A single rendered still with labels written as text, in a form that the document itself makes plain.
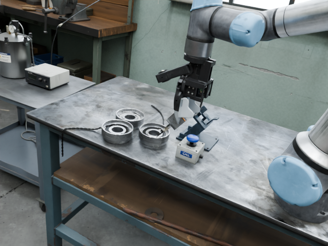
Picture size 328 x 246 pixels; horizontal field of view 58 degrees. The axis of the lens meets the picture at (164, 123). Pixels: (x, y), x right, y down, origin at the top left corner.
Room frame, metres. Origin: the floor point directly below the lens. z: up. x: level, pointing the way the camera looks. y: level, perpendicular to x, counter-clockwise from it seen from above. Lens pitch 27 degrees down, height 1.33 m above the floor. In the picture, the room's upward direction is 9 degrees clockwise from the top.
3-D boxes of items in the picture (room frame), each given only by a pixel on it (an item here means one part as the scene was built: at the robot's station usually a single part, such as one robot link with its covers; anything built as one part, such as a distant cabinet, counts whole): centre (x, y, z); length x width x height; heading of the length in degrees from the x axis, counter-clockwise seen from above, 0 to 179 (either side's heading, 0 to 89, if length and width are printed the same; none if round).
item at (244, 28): (0.75, -0.15, 1.23); 0.11 x 0.11 x 0.08; 48
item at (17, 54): (1.54, 0.78, 0.83); 0.41 x 0.19 x 0.30; 71
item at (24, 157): (1.52, 0.81, 0.34); 0.67 x 0.46 x 0.68; 71
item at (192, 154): (0.81, -0.10, 0.82); 0.08 x 0.07 x 0.05; 67
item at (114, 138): (0.86, 0.15, 0.82); 0.10 x 0.10 x 0.04
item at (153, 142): (0.88, 0.03, 0.82); 0.10 x 0.10 x 0.04
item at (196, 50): (0.81, -0.06, 1.15); 0.08 x 0.08 x 0.05
